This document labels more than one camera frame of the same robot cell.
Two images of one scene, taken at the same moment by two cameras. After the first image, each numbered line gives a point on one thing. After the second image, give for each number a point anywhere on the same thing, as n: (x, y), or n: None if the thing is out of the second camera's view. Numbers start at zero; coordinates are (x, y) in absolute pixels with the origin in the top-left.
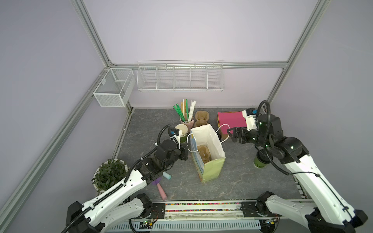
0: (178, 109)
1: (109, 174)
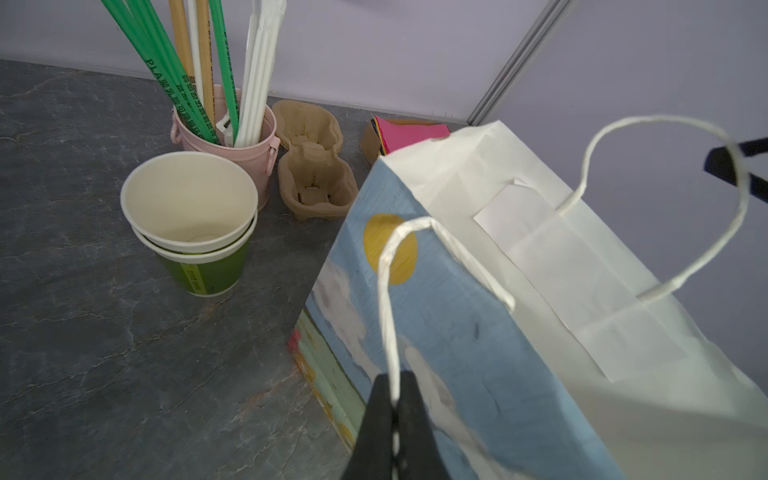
0: (143, 22)
1: None
